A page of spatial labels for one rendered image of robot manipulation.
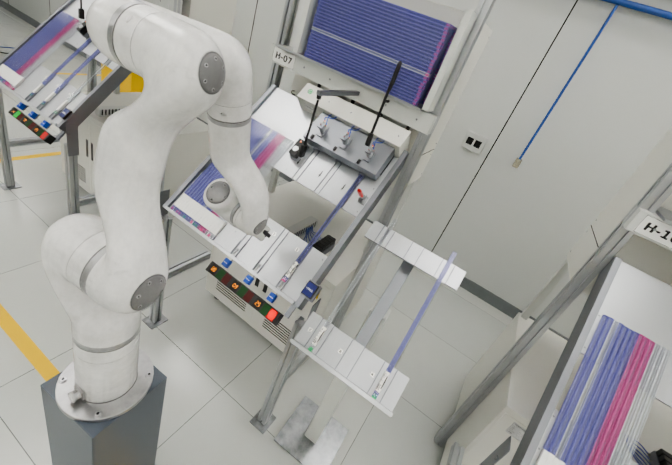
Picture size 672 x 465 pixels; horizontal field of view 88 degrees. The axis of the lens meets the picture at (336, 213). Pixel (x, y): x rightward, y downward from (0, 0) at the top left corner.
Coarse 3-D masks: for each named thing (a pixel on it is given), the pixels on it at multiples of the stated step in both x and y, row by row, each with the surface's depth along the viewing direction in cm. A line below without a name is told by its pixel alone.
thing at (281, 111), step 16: (272, 96) 155; (288, 96) 154; (256, 112) 153; (272, 112) 151; (288, 112) 150; (304, 112) 149; (272, 128) 148; (288, 128) 147; (304, 128) 146; (288, 160) 141; (304, 160) 140; (320, 160) 139; (288, 176) 138; (304, 176) 137; (320, 176) 136; (336, 176) 135; (352, 176) 134; (384, 176) 132; (320, 192) 133; (336, 192) 132; (352, 192) 131; (368, 192) 131; (352, 208) 129
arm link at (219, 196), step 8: (216, 184) 86; (224, 184) 85; (208, 192) 85; (216, 192) 85; (224, 192) 84; (232, 192) 84; (208, 200) 84; (216, 200) 84; (224, 200) 84; (232, 200) 84; (216, 208) 84; (224, 208) 84; (232, 208) 86; (224, 216) 88; (232, 216) 86; (232, 224) 94
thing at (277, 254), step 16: (272, 224) 131; (224, 240) 131; (240, 240) 129; (256, 240) 129; (272, 240) 128; (288, 240) 127; (240, 256) 127; (256, 256) 127; (272, 256) 126; (288, 256) 125; (320, 256) 123; (256, 272) 124; (272, 272) 123; (304, 272) 122; (288, 288) 120
